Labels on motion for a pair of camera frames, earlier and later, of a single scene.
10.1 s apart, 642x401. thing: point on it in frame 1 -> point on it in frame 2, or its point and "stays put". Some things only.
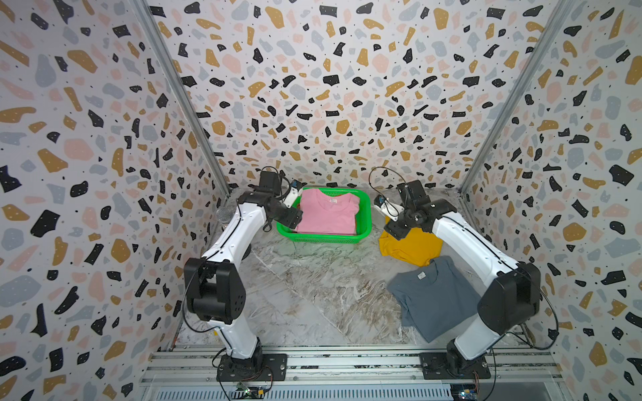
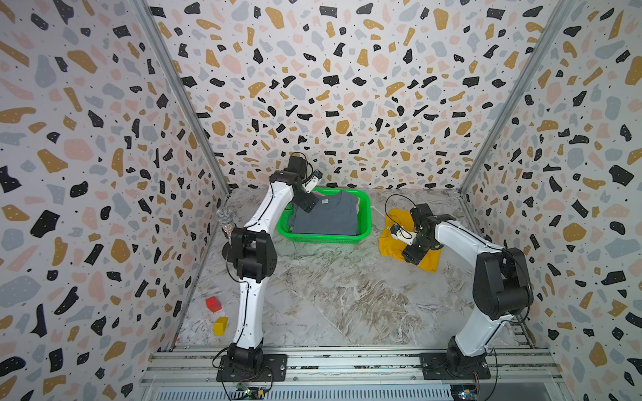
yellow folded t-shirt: [418, 248] stays put
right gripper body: [404, 223] -> [416, 250]
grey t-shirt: [435, 298] -> [335, 214]
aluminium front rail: [197, 364] stays put
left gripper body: [287, 216] -> [307, 200]
